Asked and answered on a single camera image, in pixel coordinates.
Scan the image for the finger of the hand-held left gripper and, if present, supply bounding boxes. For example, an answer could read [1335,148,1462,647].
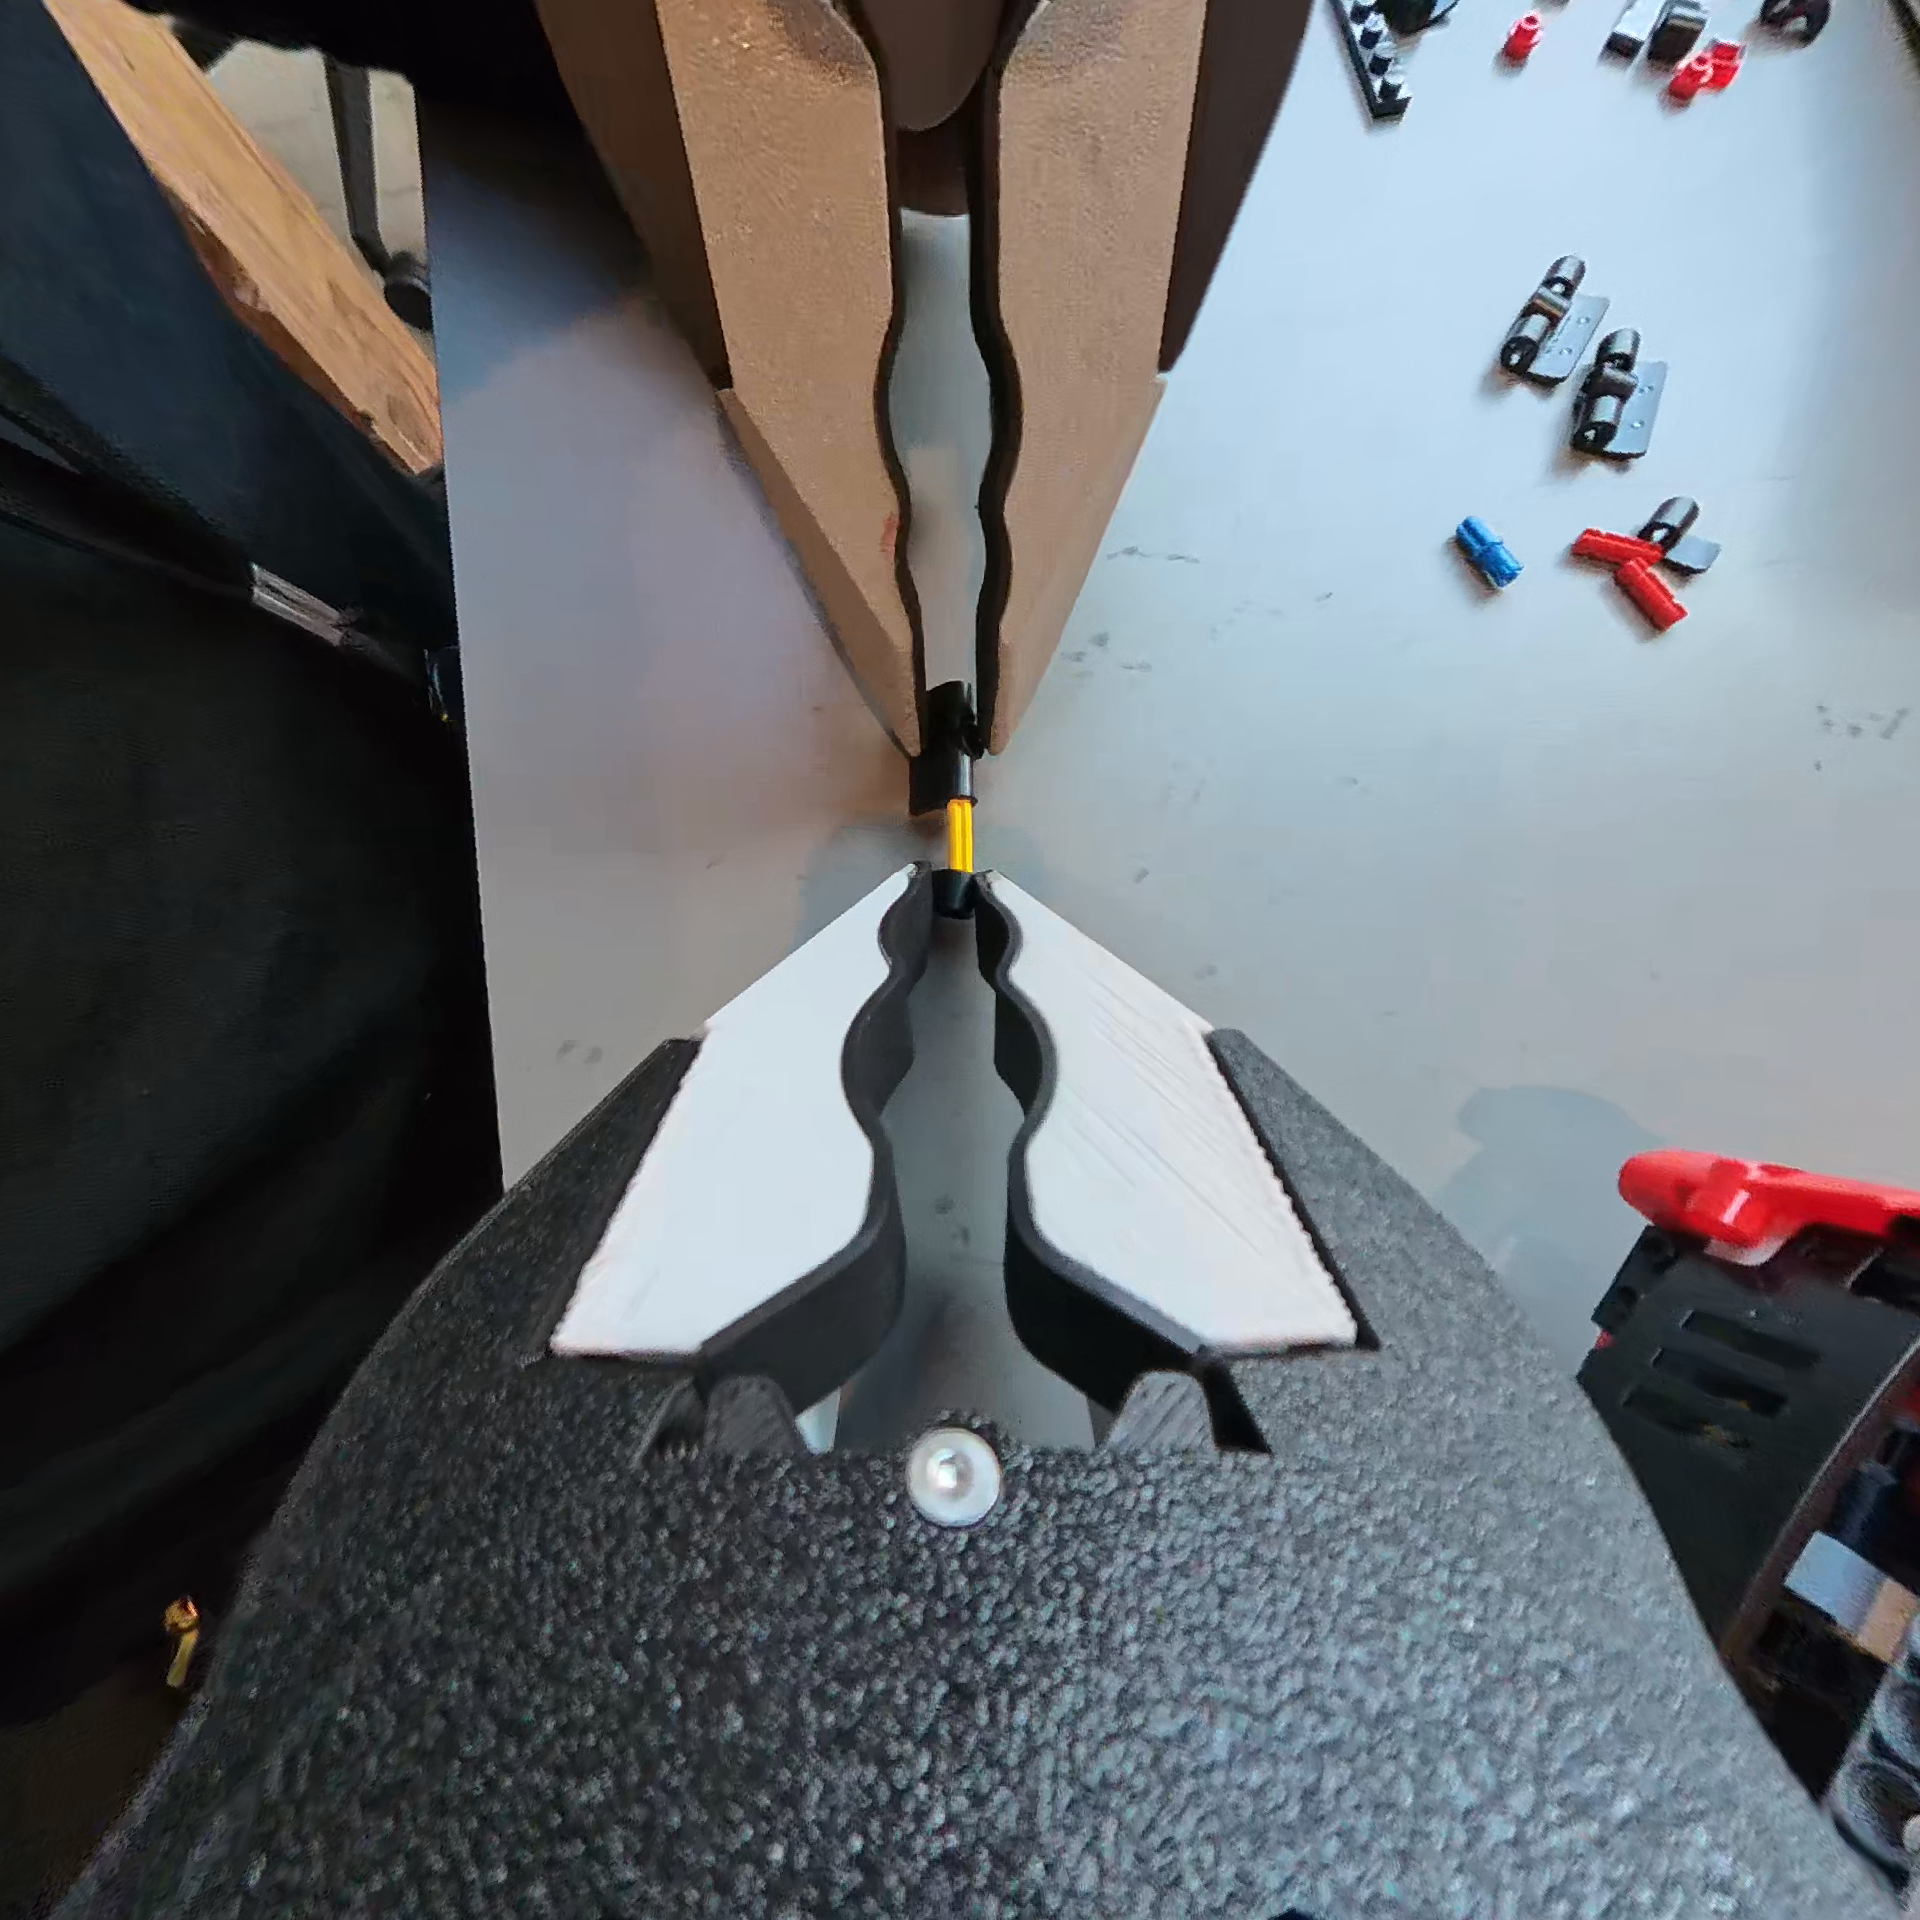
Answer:
[969,0,1212,754]
[650,0,928,758]

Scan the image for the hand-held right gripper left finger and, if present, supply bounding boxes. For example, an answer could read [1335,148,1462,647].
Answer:
[550,865,922,1407]

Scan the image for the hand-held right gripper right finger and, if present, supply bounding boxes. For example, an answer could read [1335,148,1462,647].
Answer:
[970,873,1365,1415]

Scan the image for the pile of small toy bricks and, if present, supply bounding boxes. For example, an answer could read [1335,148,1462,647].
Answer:
[1340,0,1836,126]

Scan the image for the black toy axle connector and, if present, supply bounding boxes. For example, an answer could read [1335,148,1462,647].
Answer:
[904,681,990,816]

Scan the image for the partly built toy car model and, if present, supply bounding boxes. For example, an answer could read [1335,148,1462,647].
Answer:
[1575,1146,1920,1876]

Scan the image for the black office chair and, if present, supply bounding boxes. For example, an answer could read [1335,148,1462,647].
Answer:
[320,58,440,336]

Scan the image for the person's lap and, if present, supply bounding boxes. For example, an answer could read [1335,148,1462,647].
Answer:
[0,0,505,1727]

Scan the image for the wooden post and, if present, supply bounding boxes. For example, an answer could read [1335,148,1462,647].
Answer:
[46,0,448,477]

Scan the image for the black strap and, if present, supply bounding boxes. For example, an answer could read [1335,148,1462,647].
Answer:
[0,358,455,710]

